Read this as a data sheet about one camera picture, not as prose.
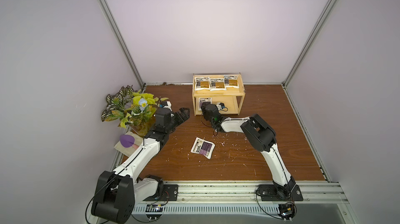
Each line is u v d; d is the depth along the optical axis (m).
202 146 0.88
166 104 0.77
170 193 0.73
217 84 0.90
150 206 0.71
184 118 0.74
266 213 0.68
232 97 1.10
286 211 0.70
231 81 0.92
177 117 0.74
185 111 0.80
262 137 0.58
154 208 0.72
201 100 1.07
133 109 0.80
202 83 0.90
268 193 0.73
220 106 0.94
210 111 0.79
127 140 0.91
